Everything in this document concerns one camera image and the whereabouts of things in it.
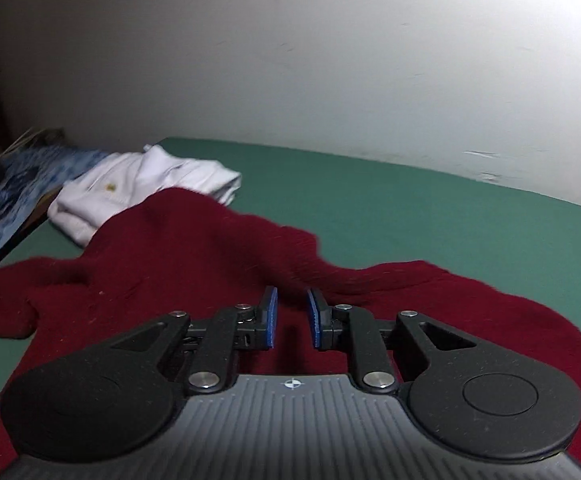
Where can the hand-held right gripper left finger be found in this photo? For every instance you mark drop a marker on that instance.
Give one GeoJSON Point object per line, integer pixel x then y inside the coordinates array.
{"type": "Point", "coordinates": [269, 320]}

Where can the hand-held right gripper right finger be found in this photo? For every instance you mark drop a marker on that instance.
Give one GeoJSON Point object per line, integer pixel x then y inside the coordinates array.
{"type": "Point", "coordinates": [314, 321]}

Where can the dark red knit sweater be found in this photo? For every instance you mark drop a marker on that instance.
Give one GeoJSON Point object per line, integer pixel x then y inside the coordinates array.
{"type": "Point", "coordinates": [180, 255]}

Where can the folded white shirt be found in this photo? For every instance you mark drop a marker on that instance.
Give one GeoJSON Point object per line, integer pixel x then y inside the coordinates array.
{"type": "Point", "coordinates": [120, 190]}

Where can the blue patterned cloth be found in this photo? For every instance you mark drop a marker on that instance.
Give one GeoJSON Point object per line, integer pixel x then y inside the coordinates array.
{"type": "Point", "coordinates": [15, 195]}

